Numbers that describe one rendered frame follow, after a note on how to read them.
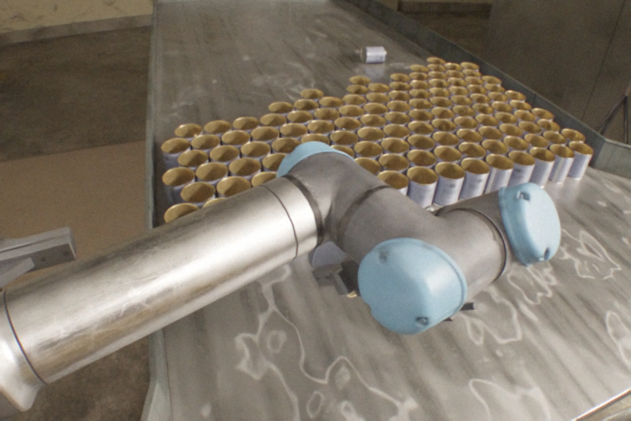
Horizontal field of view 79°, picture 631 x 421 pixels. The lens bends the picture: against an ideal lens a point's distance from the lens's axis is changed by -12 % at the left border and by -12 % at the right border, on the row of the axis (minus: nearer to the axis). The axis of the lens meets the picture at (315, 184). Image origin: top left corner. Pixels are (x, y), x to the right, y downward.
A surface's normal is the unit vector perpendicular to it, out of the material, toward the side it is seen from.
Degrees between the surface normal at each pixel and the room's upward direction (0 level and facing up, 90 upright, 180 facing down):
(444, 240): 8
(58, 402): 0
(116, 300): 49
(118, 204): 0
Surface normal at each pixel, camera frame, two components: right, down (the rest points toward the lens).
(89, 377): 0.04, -0.80
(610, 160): -0.46, 0.51
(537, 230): 0.52, -0.26
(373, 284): -0.78, 0.26
